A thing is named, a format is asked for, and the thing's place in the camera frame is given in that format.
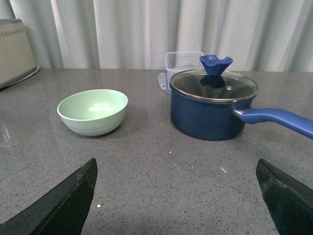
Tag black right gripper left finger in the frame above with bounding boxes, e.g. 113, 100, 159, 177
0, 158, 97, 235

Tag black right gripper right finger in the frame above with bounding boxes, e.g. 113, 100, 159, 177
256, 159, 313, 235

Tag green bowl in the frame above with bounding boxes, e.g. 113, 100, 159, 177
57, 89, 128, 136

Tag dark blue saucepan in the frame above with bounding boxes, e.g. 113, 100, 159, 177
171, 92, 313, 141

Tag glass lid with blue knob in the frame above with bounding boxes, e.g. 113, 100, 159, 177
169, 55, 258, 103

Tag cream toaster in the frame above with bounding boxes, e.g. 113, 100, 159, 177
0, 19, 40, 88

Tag clear plastic container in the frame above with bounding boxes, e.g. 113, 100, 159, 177
158, 51, 204, 94

